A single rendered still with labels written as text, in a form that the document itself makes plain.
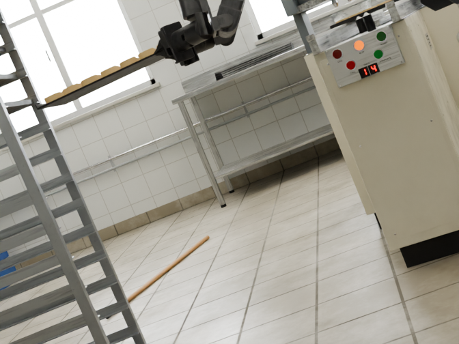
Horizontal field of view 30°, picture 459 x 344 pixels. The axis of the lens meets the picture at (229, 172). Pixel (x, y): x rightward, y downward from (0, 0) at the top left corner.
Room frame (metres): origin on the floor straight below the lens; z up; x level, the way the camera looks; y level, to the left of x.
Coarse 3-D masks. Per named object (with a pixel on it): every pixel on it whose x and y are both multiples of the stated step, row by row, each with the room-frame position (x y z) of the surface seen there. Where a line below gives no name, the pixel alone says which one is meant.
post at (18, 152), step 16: (0, 96) 2.32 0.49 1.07; (0, 112) 2.30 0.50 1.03; (0, 128) 2.30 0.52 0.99; (16, 144) 2.30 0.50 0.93; (16, 160) 2.30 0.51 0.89; (32, 176) 2.30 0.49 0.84; (32, 192) 2.30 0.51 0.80; (48, 208) 2.31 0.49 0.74; (48, 224) 2.30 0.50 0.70; (64, 256) 2.30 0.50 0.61; (64, 272) 2.30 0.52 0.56; (80, 288) 2.30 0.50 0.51; (80, 304) 2.30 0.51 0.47; (96, 320) 2.30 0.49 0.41; (96, 336) 2.30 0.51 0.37
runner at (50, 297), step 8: (64, 288) 2.33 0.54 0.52; (40, 296) 2.33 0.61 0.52; (48, 296) 2.33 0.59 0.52; (56, 296) 2.33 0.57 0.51; (64, 296) 2.33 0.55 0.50; (24, 304) 2.34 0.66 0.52; (32, 304) 2.33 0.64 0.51; (40, 304) 2.33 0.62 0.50; (0, 312) 2.34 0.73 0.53; (8, 312) 2.34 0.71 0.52; (16, 312) 2.34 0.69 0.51; (24, 312) 2.34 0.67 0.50; (0, 320) 2.34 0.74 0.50
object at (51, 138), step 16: (0, 32) 2.75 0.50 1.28; (16, 48) 2.76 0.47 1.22; (16, 64) 2.75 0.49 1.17; (48, 144) 2.75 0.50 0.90; (64, 160) 2.75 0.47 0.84; (80, 192) 2.77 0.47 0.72; (96, 240) 2.75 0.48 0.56; (112, 272) 2.75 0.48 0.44; (112, 288) 2.75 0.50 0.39; (128, 304) 2.76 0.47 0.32; (128, 320) 2.75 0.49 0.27
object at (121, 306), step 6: (120, 300) 2.75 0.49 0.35; (108, 306) 2.75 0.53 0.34; (114, 306) 2.75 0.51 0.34; (120, 306) 2.75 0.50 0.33; (126, 306) 2.75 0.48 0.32; (96, 312) 2.75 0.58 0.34; (102, 312) 2.75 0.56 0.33; (108, 312) 2.75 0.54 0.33; (114, 312) 2.74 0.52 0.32; (102, 318) 2.72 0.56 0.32; (84, 324) 2.75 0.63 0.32; (72, 330) 2.73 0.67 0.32; (54, 336) 2.75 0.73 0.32; (42, 342) 2.74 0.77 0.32
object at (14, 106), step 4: (20, 100) 2.59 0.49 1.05; (24, 100) 2.63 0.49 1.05; (28, 100) 2.68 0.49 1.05; (32, 100) 2.73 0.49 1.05; (8, 104) 2.43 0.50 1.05; (12, 104) 2.47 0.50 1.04; (16, 104) 2.52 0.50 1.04; (20, 104) 2.57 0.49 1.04; (24, 104) 2.61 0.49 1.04; (28, 104) 2.68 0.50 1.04; (8, 108) 2.46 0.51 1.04; (12, 108) 2.54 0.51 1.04; (16, 108) 2.62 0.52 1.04; (20, 108) 2.70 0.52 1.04; (8, 112) 2.65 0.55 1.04
